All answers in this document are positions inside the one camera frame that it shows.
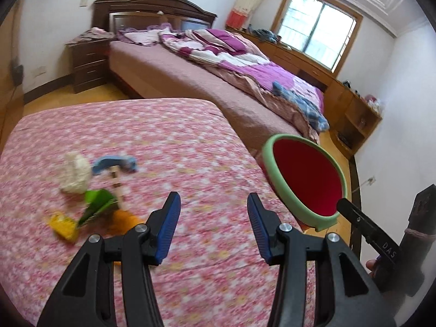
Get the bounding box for orange plastic bag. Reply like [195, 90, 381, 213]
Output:
[102, 209, 144, 267]

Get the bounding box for green wrapper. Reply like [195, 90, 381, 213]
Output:
[78, 189, 119, 227]

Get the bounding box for right hand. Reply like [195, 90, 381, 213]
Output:
[365, 256, 382, 279]

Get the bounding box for red bin green rim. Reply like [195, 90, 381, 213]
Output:
[258, 134, 347, 232]

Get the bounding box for wooden stick piece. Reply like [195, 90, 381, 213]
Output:
[109, 166, 127, 211]

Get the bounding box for pink floral mattress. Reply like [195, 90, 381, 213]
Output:
[1, 99, 294, 326]

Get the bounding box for blue cloth scrap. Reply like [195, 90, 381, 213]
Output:
[92, 155, 137, 176]

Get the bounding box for wooden window cabinet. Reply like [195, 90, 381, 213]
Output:
[227, 28, 381, 159]

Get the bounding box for blue plaid clothing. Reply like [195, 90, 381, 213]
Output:
[272, 81, 330, 133]

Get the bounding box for wooden wardrobe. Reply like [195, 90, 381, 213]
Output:
[0, 0, 24, 151]

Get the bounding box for large bed mauve sheet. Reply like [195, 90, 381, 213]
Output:
[109, 41, 319, 155]

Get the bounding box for dark wooden nightstand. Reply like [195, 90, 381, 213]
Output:
[68, 39, 110, 93]

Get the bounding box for clothes pile on cabinet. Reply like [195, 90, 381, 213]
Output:
[251, 29, 280, 44]

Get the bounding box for clothes on nightstand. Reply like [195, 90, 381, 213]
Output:
[66, 27, 114, 46]

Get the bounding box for white purple-frilled pillow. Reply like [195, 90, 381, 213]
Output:
[117, 23, 172, 47]

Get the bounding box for purple white quilt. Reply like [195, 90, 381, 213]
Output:
[159, 27, 326, 134]

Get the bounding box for dark wooden headboard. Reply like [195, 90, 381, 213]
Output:
[92, 0, 217, 33]

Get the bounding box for black charger on wall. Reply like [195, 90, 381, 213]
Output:
[10, 59, 24, 87]

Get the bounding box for window with wooden frame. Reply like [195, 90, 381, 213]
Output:
[271, 0, 363, 76]

